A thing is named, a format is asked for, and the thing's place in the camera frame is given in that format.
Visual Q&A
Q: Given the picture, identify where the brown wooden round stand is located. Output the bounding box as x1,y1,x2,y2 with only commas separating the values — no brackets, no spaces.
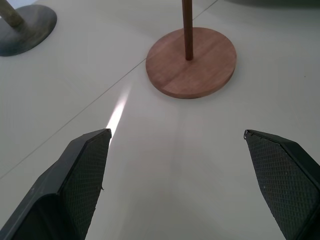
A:
145,0,238,100

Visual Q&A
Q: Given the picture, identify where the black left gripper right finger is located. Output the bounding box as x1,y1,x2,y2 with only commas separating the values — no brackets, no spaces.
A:
243,129,320,240

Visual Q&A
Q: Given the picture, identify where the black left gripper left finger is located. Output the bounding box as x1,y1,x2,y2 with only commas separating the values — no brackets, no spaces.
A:
0,128,112,240

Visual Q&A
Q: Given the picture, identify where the grey-green wooden stand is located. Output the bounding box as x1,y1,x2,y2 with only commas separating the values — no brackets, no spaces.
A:
0,0,58,57

